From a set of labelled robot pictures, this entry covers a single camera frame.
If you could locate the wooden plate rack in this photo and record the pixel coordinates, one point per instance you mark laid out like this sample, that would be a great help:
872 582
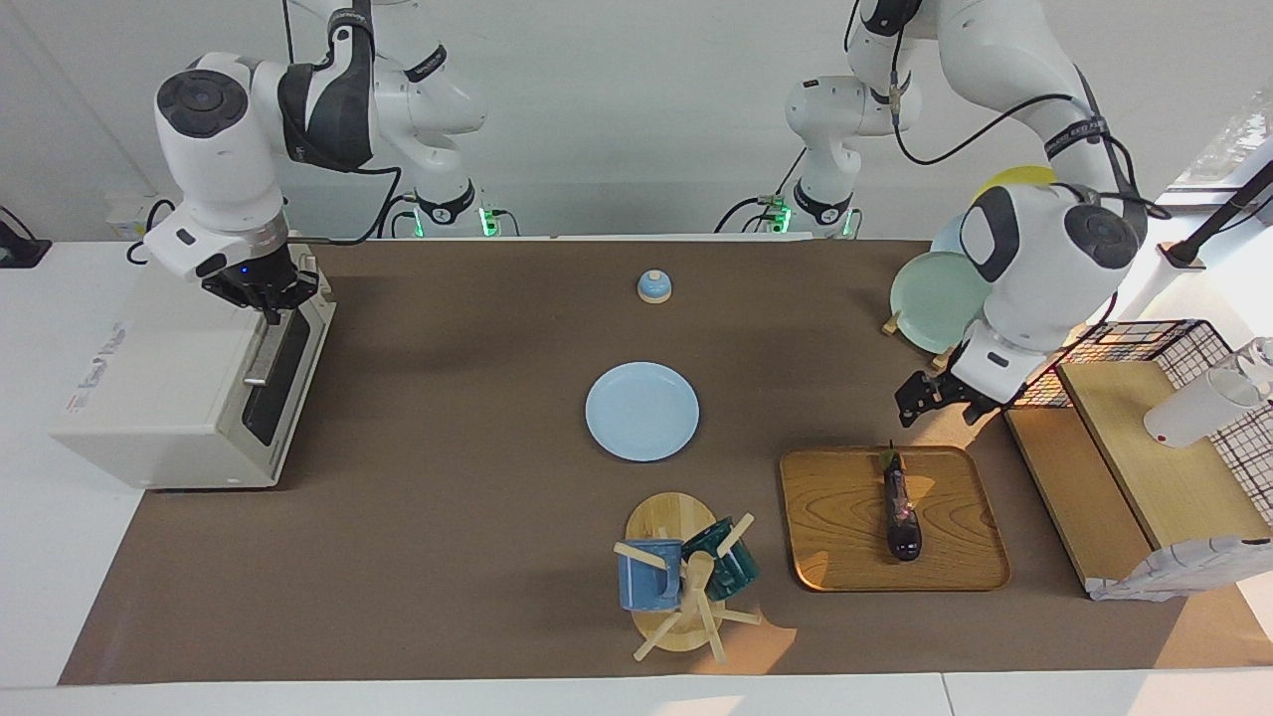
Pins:
891 324

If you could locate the black desk device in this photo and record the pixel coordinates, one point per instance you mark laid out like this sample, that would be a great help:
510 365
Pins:
20 251

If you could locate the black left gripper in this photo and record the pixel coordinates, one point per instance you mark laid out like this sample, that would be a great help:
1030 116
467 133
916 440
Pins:
963 390

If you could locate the wooden mug tree stand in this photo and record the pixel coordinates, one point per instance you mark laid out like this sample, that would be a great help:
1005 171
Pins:
668 517

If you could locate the white cylindrical cup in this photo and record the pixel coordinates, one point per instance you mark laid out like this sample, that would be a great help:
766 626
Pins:
1193 413

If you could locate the white patterned folded cloth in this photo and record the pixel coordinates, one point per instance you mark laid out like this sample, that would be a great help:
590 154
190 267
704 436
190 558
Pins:
1174 569

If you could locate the pale blue racked plate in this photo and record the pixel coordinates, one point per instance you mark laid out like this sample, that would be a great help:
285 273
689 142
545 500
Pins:
950 239

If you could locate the black pole wooden base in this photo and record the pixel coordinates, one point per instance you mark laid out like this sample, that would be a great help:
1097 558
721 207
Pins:
1218 221

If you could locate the white toaster oven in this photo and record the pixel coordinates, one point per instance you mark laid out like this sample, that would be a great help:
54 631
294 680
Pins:
159 398

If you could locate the dark green ceramic mug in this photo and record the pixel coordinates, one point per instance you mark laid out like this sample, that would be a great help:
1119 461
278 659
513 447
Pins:
738 575

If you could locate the clear glass cup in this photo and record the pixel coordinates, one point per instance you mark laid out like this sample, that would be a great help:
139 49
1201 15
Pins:
1258 363

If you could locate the wooden serving tray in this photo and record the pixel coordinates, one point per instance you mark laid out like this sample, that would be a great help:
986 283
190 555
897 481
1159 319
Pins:
845 527

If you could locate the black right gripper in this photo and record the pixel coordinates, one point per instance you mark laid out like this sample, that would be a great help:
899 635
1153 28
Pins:
261 280

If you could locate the white wall power socket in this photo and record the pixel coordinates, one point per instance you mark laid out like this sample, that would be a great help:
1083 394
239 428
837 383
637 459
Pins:
124 219

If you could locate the light blue round plate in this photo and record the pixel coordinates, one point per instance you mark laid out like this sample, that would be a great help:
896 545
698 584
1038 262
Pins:
641 412

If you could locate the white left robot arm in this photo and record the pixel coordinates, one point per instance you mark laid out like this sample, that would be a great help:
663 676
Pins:
1034 288

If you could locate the yellow plate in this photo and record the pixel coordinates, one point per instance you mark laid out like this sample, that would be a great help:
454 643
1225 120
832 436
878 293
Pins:
1014 179

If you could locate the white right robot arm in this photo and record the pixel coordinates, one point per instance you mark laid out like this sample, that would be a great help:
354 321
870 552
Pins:
214 149

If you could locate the light wooden step shelf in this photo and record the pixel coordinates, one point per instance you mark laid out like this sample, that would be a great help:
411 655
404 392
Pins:
1164 477

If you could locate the blue ceramic mug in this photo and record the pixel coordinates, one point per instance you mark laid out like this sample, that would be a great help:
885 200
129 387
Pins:
641 585

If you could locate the dark purple eggplant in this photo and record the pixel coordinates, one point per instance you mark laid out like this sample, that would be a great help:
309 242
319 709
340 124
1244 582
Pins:
901 517

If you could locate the brown table mat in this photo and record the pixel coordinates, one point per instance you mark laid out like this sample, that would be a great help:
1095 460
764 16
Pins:
457 517

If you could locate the small blue white bell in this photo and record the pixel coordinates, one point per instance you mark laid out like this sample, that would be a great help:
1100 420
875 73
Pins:
654 288

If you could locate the mint green plate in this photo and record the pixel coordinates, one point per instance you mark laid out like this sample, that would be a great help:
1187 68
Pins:
935 298

